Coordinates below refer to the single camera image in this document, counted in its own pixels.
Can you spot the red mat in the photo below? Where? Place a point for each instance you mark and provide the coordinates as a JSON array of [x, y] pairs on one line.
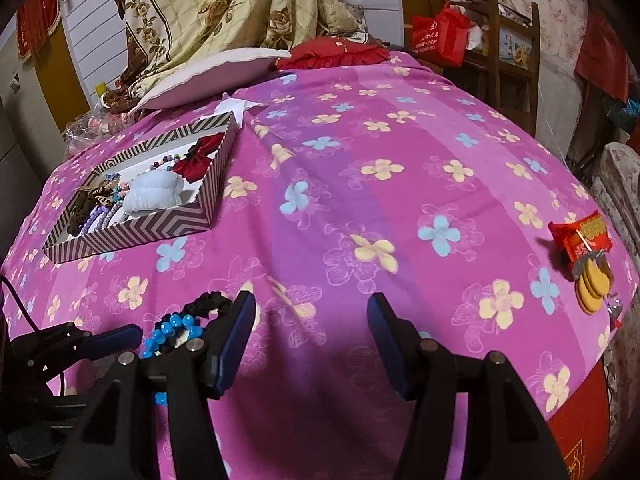
[[585, 425]]

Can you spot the round biscuit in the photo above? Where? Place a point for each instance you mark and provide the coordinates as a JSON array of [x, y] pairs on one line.
[[595, 280], [584, 297], [606, 272]]

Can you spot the clear plastic bag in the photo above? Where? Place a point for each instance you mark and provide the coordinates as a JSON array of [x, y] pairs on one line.
[[90, 127]]

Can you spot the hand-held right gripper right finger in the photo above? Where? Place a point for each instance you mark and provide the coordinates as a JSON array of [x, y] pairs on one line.
[[390, 350]]

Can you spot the wall switch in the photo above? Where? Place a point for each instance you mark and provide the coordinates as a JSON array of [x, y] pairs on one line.
[[15, 85]]

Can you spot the red shopping bag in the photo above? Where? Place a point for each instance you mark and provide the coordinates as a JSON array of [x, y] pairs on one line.
[[440, 35]]

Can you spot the wooden chair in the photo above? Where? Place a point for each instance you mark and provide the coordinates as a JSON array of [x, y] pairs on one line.
[[510, 67]]

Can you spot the red cloth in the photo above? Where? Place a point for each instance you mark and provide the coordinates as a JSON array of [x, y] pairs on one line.
[[605, 50]]

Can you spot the pink floral cloth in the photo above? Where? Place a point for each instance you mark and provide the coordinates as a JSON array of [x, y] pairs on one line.
[[545, 0]]

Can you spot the black scrunchie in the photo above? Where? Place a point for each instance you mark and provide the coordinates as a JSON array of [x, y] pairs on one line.
[[210, 302]]

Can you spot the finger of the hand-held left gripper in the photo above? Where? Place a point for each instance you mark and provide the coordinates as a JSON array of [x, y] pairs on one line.
[[117, 338]]

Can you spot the red snack packet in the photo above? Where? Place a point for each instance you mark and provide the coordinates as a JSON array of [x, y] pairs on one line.
[[580, 237]]

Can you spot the pink floral bedsheet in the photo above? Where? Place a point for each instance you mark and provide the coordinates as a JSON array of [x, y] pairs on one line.
[[350, 185]]

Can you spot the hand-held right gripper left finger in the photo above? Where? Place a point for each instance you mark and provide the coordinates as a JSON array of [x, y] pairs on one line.
[[235, 345]]

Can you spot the pink pillow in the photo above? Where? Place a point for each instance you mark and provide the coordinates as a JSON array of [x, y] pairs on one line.
[[210, 77]]

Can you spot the beige patterned cloth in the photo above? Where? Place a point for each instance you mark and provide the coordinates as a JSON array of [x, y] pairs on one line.
[[615, 180]]

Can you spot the red velvet bow hair clip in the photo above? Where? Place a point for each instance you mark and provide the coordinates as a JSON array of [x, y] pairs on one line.
[[197, 160]]

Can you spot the striped cardboard box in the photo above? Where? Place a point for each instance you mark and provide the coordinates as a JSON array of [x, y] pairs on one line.
[[150, 230]]

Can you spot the beige floral quilt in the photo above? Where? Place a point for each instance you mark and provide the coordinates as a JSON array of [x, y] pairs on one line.
[[225, 5]]

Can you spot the red knot wall hanging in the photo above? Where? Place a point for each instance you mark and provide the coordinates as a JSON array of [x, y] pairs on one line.
[[37, 25]]

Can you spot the white paper sheet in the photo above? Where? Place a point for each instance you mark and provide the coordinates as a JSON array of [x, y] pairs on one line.
[[235, 105]]

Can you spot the white fluffy scrunchie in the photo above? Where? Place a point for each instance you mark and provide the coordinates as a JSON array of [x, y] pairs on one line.
[[152, 192]]

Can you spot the red pillow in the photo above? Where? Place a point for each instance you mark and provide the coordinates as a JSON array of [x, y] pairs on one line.
[[330, 52]]

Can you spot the leopard print bow hair clip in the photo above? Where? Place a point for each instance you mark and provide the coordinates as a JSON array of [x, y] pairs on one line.
[[90, 200]]

